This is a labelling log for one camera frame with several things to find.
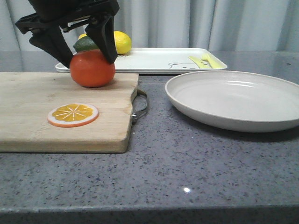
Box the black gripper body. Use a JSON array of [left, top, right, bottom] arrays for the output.
[[16, 0, 120, 34]]

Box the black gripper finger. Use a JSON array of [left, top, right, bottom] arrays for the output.
[[29, 26, 73, 68], [85, 14, 117, 64]]

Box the orange mandarin fruit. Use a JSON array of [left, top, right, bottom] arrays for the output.
[[70, 49, 115, 87]]

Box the beige round plate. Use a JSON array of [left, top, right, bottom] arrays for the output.
[[165, 70, 299, 133]]

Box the white rectangular bear tray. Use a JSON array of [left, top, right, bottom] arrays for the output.
[[55, 47, 228, 75]]

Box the yellow lemon behind lime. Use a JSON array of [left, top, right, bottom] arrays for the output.
[[78, 34, 87, 40]]

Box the dark green lime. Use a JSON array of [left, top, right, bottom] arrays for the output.
[[73, 36, 99, 53]]

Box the wooden cutting board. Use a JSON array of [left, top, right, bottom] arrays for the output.
[[0, 72, 139, 153]]

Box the orange slice piece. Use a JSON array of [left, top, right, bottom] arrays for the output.
[[47, 103, 99, 128]]

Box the grey curtain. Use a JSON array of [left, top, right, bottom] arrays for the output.
[[0, 0, 299, 53]]

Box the metal cutting board handle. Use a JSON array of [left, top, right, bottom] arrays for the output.
[[131, 88, 149, 124]]

